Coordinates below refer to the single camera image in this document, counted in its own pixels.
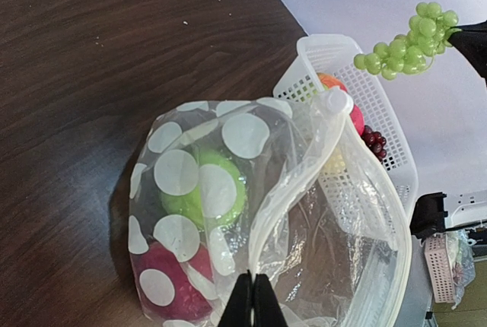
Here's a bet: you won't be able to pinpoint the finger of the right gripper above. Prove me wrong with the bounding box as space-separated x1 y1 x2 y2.
447 21 487 80

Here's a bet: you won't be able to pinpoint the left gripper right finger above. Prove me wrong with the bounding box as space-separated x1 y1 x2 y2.
253 274 288 327

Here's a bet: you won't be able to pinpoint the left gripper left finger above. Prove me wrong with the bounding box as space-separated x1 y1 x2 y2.
218 271 253 327

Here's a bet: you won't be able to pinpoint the green fake grapes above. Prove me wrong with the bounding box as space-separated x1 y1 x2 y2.
353 2 460 81

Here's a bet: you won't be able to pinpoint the green fake apple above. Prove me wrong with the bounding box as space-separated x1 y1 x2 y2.
154 149 247 230

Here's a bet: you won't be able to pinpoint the clear zip top bag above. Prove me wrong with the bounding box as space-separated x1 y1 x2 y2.
128 89 412 326

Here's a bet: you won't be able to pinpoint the purple fake grapes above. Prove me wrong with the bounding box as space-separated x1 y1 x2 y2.
361 125 387 162

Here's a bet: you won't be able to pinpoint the red fake apple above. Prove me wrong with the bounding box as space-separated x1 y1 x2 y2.
317 72 347 92

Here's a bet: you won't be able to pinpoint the pink fake peach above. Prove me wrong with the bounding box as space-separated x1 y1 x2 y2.
350 105 365 136

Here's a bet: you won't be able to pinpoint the yellow fake lemon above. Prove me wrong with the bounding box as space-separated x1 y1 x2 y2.
322 147 346 176

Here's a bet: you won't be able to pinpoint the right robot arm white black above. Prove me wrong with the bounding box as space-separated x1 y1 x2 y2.
409 21 486 240

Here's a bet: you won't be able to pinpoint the white perforated plastic basket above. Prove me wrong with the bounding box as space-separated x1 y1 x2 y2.
272 34 419 221

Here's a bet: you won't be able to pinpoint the pink background basket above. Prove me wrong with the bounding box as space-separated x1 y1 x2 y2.
424 233 455 303

